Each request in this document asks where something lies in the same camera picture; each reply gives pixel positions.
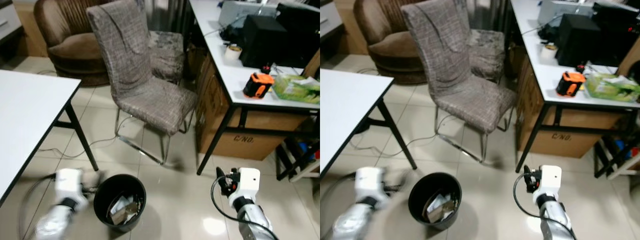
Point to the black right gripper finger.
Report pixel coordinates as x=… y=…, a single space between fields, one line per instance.
x=220 y=173
x=527 y=175

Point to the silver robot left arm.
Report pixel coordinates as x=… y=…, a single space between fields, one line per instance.
x=52 y=222
x=352 y=222

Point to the black round rubbish bin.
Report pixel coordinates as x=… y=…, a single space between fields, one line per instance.
x=102 y=210
x=417 y=209

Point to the crumpled paper trash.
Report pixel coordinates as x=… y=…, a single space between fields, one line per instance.
x=440 y=209
x=124 y=210

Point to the large brown cardboard box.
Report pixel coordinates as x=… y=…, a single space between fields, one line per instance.
x=250 y=135
x=570 y=135

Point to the black metal rack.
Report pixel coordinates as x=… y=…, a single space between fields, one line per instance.
x=287 y=160
x=605 y=155

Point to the white table black legs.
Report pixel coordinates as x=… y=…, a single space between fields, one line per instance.
x=25 y=110
x=350 y=110

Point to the orange black tool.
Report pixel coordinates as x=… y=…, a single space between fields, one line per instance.
x=571 y=83
x=258 y=85

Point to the small red black item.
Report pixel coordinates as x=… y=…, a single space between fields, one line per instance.
x=267 y=69
x=581 y=67

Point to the green plastic bag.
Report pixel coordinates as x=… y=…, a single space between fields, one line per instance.
x=612 y=87
x=297 y=89

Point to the white tape roll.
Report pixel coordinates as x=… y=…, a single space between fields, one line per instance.
x=233 y=53
x=549 y=51

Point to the grey velvet chair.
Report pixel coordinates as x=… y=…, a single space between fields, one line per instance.
x=485 y=52
x=167 y=55

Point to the grey woven fabric chair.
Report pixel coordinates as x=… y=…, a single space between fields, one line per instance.
x=450 y=65
x=135 y=65

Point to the black square box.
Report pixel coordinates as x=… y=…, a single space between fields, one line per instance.
x=579 y=41
x=262 y=42

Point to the brown upholstered armchair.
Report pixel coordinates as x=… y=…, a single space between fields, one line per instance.
x=70 y=50
x=385 y=47

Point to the grey printer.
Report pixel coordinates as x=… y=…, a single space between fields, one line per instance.
x=245 y=12
x=562 y=11

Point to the large black case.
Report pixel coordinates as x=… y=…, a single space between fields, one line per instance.
x=620 y=27
x=302 y=30

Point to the grey curtain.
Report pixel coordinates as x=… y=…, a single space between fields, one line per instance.
x=487 y=14
x=165 y=15

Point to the brown wooden board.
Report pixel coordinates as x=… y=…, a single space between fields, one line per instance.
x=32 y=30
x=347 y=27

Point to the white drawer cabinet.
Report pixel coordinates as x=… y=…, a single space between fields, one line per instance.
x=330 y=19
x=9 y=22

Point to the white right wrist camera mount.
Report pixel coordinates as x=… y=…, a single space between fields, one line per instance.
x=247 y=181
x=550 y=180

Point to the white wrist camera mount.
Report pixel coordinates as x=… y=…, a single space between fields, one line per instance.
x=70 y=182
x=371 y=181
x=247 y=181
x=550 y=180

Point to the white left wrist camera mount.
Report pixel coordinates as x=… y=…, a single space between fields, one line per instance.
x=70 y=182
x=371 y=181

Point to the white desk black frame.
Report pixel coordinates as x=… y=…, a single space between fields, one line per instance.
x=535 y=70
x=220 y=65

